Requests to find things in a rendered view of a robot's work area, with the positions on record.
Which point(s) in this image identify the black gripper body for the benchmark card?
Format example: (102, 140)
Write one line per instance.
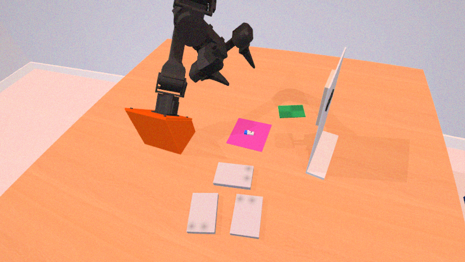
(241, 36)

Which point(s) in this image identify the magenta square patch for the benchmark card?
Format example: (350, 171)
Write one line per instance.
(255, 142)

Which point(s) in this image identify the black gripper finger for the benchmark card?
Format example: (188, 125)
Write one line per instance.
(217, 76)
(245, 51)

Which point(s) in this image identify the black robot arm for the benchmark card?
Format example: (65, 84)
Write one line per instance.
(190, 30)

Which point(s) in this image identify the green flat square patch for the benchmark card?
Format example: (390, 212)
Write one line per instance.
(291, 111)

